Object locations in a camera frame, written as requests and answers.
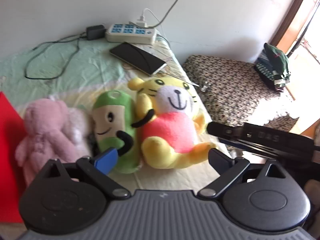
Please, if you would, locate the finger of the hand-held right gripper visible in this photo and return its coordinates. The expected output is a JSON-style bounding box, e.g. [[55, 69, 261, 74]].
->
[[206, 121, 247, 147]]

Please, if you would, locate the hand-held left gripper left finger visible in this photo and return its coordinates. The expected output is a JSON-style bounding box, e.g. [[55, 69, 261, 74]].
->
[[35, 147, 132, 201]]

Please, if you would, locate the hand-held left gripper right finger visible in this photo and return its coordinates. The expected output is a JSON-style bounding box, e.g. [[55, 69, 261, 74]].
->
[[196, 149, 290, 200]]

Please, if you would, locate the white plush rabbit blue bow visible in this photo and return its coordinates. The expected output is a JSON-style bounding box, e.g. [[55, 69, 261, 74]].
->
[[67, 105, 92, 150]]

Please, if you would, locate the green plush toy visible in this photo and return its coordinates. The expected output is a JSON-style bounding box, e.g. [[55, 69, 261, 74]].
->
[[91, 91, 140, 174]]

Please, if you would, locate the yellow tiger plush toy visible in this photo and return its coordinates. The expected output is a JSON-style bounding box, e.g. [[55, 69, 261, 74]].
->
[[128, 77, 217, 169]]

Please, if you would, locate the red cardboard box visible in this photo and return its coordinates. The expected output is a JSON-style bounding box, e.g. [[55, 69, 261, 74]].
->
[[0, 91, 28, 224]]

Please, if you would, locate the brown patterned blanket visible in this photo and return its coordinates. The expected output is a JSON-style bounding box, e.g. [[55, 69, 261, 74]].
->
[[182, 55, 299, 133]]

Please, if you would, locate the pile of folded clothes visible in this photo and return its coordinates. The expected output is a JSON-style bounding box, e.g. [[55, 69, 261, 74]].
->
[[254, 43, 292, 93]]

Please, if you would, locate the pale green bed sheet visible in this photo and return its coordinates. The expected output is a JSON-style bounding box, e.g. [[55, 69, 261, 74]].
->
[[0, 37, 232, 230]]

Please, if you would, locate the black smartphone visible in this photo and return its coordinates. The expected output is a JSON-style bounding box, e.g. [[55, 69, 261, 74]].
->
[[109, 42, 167, 76]]

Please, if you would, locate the white power strip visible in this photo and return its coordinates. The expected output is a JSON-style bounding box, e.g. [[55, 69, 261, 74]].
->
[[105, 23, 158, 46]]

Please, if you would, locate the black power adapter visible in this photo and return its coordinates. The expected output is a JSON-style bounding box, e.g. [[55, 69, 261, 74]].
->
[[86, 25, 107, 41]]

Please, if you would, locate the white charger plug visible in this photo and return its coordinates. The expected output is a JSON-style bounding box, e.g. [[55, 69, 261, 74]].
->
[[129, 14, 148, 28]]

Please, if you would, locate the black adapter cable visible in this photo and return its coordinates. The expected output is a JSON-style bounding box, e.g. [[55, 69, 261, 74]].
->
[[24, 33, 88, 80]]

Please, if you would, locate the wooden door frame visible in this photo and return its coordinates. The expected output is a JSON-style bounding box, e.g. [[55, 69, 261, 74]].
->
[[270, 0, 320, 58]]

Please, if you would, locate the grey power cable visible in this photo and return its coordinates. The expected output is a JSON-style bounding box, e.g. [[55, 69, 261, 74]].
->
[[154, 0, 188, 28]]

